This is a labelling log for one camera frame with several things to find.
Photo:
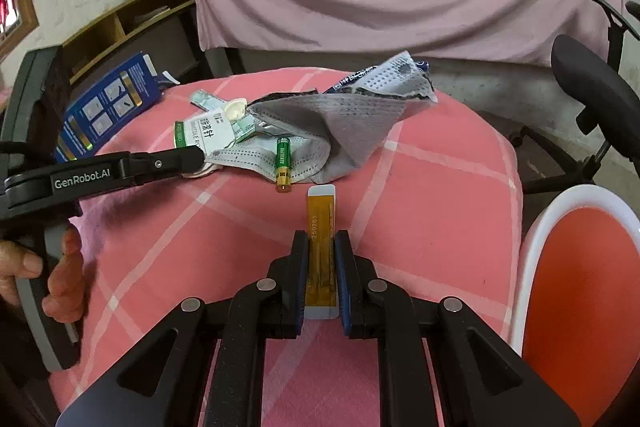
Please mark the wooden wall shelf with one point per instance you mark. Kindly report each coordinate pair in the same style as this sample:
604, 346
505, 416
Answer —
145, 2

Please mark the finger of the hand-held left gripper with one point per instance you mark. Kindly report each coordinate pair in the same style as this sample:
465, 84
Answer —
165, 164

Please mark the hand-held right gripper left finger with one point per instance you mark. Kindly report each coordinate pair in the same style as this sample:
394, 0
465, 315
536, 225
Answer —
301, 279

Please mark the white basin red inside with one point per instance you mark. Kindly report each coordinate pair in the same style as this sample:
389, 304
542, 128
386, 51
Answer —
585, 282

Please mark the black office chair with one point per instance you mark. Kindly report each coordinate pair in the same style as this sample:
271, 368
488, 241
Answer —
585, 72

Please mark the green battery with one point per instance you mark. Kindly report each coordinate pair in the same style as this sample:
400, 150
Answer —
283, 162

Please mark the blue cardboard box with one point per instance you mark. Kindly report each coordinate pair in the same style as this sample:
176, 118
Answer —
110, 97

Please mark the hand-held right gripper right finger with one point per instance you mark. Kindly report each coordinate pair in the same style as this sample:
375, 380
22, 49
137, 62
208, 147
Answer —
344, 282

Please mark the light grey face mask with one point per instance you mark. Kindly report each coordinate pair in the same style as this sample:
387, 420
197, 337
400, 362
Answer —
250, 159

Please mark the dark blue snack wrapper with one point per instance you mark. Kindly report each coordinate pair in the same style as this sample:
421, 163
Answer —
350, 82

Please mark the person's left hand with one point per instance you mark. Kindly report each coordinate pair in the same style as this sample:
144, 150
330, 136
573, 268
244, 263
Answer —
67, 282

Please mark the clear plastic blister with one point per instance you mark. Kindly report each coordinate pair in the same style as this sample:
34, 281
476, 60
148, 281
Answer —
234, 109

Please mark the wooden window frame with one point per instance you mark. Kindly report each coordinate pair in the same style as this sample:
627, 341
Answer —
27, 7

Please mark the white green medicine box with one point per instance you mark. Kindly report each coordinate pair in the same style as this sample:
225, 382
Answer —
205, 132

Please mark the dark grey face mask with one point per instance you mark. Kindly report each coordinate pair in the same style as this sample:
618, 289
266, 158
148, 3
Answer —
350, 127

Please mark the small green white packet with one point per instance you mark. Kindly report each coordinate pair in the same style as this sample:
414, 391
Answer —
246, 129
205, 99

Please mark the orange strip white ends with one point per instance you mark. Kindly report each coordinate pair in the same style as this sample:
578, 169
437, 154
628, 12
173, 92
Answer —
320, 217

